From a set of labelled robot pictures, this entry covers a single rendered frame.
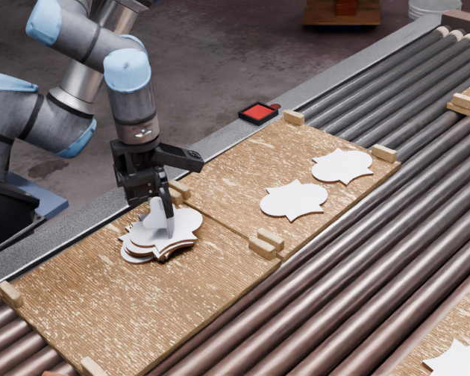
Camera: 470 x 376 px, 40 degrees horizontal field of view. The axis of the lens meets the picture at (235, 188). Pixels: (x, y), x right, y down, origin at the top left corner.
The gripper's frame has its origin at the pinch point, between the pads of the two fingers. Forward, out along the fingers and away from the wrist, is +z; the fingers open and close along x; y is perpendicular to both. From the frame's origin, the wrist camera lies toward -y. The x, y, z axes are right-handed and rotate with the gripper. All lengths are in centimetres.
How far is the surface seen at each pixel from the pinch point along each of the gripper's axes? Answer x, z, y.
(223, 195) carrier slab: -7.9, 4.5, -15.9
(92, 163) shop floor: -187, 95, -15
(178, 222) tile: 1.1, 0.6, -2.4
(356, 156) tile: -4.7, 3.4, -47.9
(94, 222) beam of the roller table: -16.0, 6.7, 11.5
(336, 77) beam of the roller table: -45, 5, -69
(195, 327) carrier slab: 24.1, 5.3, 4.1
